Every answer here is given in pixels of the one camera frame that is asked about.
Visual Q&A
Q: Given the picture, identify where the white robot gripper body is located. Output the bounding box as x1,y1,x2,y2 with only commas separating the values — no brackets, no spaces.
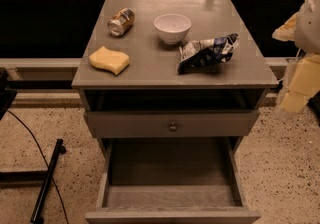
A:
294,0,320,54

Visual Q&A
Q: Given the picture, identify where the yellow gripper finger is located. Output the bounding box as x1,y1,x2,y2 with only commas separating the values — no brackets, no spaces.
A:
272,13,297,42
277,54,320,114

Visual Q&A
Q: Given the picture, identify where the blue chip bag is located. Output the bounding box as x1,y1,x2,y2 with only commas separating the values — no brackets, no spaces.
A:
177,33,239,74

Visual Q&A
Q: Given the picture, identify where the grey wooden drawer cabinet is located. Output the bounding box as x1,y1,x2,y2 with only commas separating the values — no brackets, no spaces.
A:
71,0,279,154

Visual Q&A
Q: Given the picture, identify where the open grey bottom drawer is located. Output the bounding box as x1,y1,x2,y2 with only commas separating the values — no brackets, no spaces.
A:
85,138,260,224

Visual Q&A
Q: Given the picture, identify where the grey middle drawer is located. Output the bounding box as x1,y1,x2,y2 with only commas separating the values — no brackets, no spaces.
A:
85,110,259,138

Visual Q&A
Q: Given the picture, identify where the white ceramic bowl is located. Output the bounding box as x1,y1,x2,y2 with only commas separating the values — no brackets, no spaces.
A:
154,14,191,45

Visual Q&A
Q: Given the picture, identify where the crushed orange soda can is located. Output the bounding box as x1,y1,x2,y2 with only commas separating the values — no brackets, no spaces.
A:
108,8,135,36

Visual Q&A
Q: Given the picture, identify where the yellow sponge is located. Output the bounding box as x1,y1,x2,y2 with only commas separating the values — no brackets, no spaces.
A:
89,46,129,75

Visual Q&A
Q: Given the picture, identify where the black stand base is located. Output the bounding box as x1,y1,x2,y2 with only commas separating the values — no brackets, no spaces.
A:
0,139,66,224

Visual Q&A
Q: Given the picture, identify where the black cable on floor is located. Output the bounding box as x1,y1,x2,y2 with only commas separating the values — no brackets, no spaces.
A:
6,109,70,224

